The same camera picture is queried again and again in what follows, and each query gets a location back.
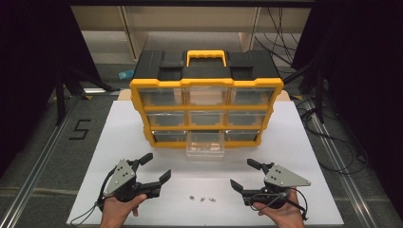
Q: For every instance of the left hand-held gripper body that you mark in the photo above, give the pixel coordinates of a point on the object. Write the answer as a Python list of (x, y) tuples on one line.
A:
[(122, 177)]

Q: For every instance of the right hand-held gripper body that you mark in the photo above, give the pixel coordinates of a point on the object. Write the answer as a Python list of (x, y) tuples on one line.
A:
[(282, 179)]

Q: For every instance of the small clear screw drawer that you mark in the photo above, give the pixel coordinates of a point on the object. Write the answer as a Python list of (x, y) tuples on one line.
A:
[(205, 139)]

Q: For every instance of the person's left hand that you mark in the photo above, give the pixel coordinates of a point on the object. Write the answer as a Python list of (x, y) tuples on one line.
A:
[(117, 212)]

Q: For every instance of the person's right hand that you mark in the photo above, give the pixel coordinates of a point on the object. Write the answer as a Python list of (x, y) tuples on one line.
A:
[(285, 217)]

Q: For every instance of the pile of small metal screws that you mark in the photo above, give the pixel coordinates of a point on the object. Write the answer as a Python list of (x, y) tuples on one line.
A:
[(206, 147)]

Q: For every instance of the grid of clear plastic bins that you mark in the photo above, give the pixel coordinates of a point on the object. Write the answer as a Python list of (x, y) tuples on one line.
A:
[(161, 96)]

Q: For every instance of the white floor strip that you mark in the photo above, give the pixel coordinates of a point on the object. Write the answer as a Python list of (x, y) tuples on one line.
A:
[(94, 90)]

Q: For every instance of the small blue packet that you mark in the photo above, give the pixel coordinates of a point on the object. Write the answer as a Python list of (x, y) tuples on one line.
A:
[(125, 74)]

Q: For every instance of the black metal stand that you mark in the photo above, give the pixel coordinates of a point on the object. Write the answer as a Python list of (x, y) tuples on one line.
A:
[(60, 95), (318, 91)]

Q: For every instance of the yellow black drawer cabinet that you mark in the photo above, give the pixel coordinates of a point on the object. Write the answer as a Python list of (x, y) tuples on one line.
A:
[(206, 69)]

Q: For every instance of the black curtain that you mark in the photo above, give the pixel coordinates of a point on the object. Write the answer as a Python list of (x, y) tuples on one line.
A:
[(28, 63), (364, 79)]

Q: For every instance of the beige wooden furniture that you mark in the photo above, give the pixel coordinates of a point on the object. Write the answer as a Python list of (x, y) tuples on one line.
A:
[(196, 22)]

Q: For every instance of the metal floor rail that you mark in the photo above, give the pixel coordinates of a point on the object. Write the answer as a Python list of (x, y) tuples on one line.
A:
[(342, 171), (34, 172)]

